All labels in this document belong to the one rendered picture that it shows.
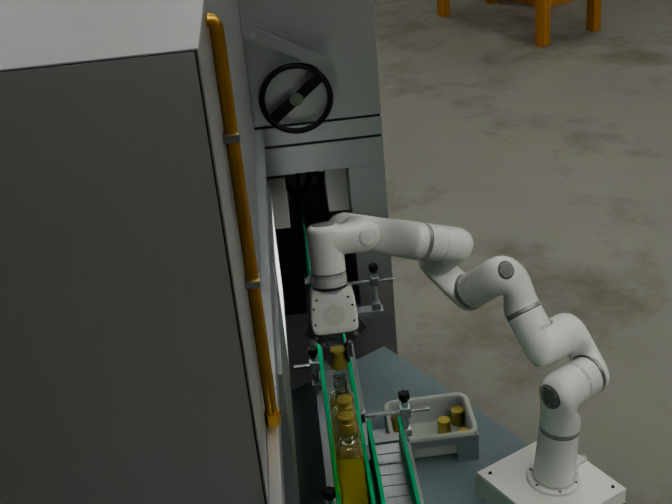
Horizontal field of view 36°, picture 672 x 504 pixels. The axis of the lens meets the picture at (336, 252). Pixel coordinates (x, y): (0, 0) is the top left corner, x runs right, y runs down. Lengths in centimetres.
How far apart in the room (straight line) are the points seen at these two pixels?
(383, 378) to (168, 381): 156
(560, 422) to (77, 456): 120
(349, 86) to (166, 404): 168
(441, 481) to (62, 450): 128
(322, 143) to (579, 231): 252
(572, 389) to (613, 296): 249
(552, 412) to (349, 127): 112
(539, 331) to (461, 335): 218
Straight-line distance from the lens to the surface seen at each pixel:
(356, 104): 303
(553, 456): 246
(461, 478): 264
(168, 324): 143
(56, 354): 148
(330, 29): 295
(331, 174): 321
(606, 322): 462
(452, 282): 239
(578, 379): 236
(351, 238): 214
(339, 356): 221
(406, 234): 225
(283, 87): 299
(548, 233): 533
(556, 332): 237
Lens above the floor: 249
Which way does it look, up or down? 28 degrees down
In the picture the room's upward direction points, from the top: 6 degrees counter-clockwise
